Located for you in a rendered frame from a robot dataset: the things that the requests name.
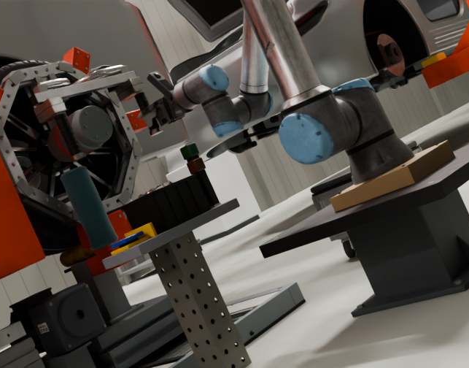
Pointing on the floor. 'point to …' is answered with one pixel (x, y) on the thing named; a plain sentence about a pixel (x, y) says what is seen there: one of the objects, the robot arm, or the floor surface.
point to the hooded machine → (233, 182)
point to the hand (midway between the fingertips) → (143, 114)
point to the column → (199, 304)
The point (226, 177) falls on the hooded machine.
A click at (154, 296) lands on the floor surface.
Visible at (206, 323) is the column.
